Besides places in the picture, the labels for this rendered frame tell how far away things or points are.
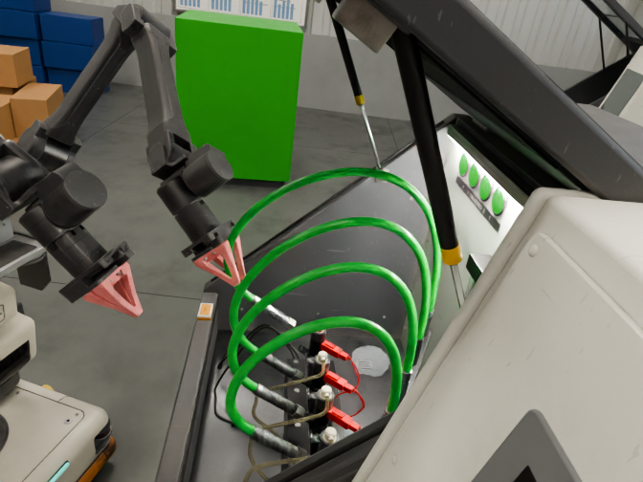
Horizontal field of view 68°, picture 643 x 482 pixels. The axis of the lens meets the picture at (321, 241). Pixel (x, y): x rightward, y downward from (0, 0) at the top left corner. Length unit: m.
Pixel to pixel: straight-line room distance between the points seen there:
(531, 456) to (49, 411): 1.75
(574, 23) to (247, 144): 5.15
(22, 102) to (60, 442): 3.55
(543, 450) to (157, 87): 0.85
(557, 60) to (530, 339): 7.47
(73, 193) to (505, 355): 0.53
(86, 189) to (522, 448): 0.57
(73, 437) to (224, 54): 2.93
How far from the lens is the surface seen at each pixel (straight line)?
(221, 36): 3.97
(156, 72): 1.02
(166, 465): 0.90
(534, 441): 0.36
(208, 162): 0.78
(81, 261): 0.74
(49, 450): 1.85
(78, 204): 0.68
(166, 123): 0.90
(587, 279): 0.36
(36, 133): 1.27
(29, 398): 2.03
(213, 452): 1.06
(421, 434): 0.49
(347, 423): 0.80
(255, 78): 4.00
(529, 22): 7.58
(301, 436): 0.90
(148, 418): 2.24
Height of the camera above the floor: 1.67
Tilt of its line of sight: 28 degrees down
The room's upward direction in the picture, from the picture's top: 8 degrees clockwise
